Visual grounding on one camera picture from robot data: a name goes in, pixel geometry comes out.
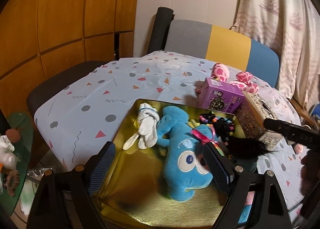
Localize grey yellow blue chair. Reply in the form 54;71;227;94
164;19;280;88

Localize black doll with beads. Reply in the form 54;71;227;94
199;112;237;142

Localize black rolled mat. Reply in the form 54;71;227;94
147;7;175;55

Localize pink spotted plush toy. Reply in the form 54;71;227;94
195;62;260;94

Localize patterned light tablecloth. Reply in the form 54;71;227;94
34;51;302;217

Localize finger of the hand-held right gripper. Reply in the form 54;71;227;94
264;118;320;149

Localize black feather toy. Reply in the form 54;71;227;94
225;136;269;162

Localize beige patterned curtain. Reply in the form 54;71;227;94
230;0;320;114

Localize dark grey chair seat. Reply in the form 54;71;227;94
26;60;109;119

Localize blue big-eyed plush toy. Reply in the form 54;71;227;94
155;105;225;202

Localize person's right hand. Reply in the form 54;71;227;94
301;150;320;196

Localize crumpled white tissue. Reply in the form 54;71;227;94
0;135;15;156

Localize white sock toy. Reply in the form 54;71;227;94
122;102;160;151

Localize purple cardboard box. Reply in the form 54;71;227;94
199;77;247;114

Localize wooden desk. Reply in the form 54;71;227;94
287;97;315;127

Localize gold tin box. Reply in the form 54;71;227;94
96;98;250;228

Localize blue plush toy pink clothes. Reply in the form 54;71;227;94
237;189;258;224

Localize silver glitter tissue box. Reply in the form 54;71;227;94
235;91;285;148

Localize brown ball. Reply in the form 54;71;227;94
5;129;21;144

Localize silver foil sheet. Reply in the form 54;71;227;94
27;166;57;177

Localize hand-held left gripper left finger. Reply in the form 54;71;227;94
26;141;117;229

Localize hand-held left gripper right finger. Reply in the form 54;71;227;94
202;142;293;229

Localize white figurine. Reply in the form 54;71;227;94
0;153;20;171

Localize green glass side table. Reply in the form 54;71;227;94
0;111;34;217

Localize orange wooden wardrobe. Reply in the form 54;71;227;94
0;0;142;119

